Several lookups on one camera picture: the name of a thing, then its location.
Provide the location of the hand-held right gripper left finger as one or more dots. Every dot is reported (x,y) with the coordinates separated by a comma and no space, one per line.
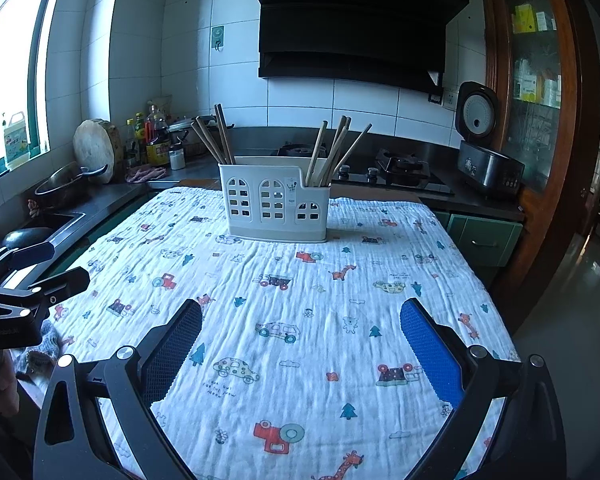
(172,355)

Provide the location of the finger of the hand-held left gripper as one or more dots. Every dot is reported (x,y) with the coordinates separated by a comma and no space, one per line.
(65,282)
(25,256)

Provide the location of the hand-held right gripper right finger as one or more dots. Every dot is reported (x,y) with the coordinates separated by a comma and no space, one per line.
(427,355)

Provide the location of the white plastic utensil holder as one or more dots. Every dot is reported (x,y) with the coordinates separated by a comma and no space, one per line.
(275,210)

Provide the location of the person's left hand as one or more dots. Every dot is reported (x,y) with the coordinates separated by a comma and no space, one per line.
(6,385)

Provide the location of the black wok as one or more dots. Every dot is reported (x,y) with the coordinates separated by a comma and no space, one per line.
(27,237)

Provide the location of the grey patterned cloth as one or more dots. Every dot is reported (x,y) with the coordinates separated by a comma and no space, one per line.
(50,345)

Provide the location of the steel sink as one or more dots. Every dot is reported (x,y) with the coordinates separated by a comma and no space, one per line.
(60,222)

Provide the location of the steel pan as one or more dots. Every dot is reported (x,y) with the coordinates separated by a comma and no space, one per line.
(62,185)

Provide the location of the detergent bottle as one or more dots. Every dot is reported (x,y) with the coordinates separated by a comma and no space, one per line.
(16,142)

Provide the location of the round wooden cutting board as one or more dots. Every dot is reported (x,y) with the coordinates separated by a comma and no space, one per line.
(95,150)

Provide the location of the green base cabinet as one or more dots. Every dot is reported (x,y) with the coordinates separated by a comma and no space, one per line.
(485,240)

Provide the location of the pink cloth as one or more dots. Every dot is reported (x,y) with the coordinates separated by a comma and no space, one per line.
(145,174)

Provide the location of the printed white blanket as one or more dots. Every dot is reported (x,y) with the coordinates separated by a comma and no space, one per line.
(300,300)

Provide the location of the green-capped sauce bottle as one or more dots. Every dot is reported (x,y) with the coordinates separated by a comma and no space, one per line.
(139,135)

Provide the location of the small white jar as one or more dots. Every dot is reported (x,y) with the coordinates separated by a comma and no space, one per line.
(177,159)

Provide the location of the cooking oil bottle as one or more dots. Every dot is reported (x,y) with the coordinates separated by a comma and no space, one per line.
(156,140)

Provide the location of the black gas stove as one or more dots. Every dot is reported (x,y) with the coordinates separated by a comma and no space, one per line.
(405,175)

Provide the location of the steel pot with lid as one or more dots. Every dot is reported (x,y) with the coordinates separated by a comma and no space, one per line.
(182,127)

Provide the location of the window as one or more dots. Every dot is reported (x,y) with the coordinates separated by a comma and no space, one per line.
(10,60)

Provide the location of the black rice cooker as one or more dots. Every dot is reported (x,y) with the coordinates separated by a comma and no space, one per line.
(485,160)

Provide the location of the wooden glass-door cabinet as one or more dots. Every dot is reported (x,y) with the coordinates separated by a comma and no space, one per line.
(495,35)

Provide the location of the black range hood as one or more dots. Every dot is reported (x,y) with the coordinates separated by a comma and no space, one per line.
(355,25)

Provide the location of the yellow box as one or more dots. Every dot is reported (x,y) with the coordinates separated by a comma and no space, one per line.
(523,19)

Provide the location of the wall socket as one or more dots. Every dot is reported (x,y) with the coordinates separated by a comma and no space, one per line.
(450,98)

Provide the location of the green wall hook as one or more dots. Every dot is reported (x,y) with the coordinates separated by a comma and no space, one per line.
(218,37)

